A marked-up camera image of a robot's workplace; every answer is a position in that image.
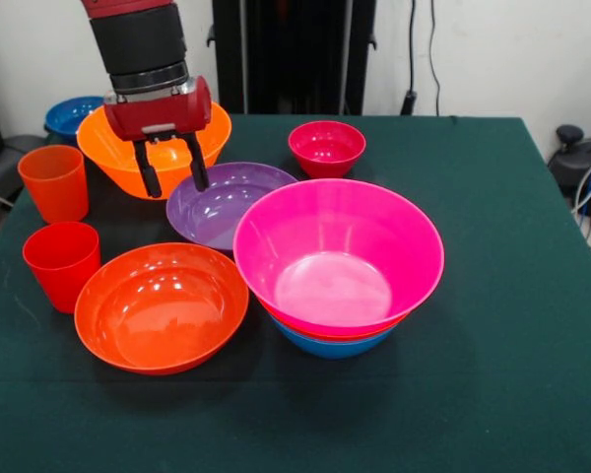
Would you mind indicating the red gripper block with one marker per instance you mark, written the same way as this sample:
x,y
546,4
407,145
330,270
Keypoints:
x,y
162,115

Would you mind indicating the purple bowl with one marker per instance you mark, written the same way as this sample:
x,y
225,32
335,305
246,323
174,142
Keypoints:
x,y
212,217

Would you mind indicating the large orange bowl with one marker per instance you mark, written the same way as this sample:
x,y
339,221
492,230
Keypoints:
x,y
103,153

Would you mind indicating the orange-red shallow bowl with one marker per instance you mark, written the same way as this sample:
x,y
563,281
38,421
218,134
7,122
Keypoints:
x,y
162,315
300,329

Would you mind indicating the large pink bowl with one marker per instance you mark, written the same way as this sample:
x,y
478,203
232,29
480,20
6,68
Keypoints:
x,y
340,256

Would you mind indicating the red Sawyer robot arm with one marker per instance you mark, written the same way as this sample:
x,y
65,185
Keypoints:
x,y
138,44

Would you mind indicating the small dark blue bowl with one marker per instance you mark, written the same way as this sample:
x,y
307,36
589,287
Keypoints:
x,y
66,120

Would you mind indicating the orange cup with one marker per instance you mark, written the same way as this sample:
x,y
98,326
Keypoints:
x,y
54,192

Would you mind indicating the red cup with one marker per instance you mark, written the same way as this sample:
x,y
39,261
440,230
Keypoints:
x,y
64,276

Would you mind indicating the small crimson bowl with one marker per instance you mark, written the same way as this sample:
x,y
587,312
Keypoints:
x,y
325,148

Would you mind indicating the light blue bowl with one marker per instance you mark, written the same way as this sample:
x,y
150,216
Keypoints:
x,y
335,347

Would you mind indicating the dark green table cloth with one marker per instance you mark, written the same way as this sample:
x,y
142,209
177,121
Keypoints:
x,y
295,419

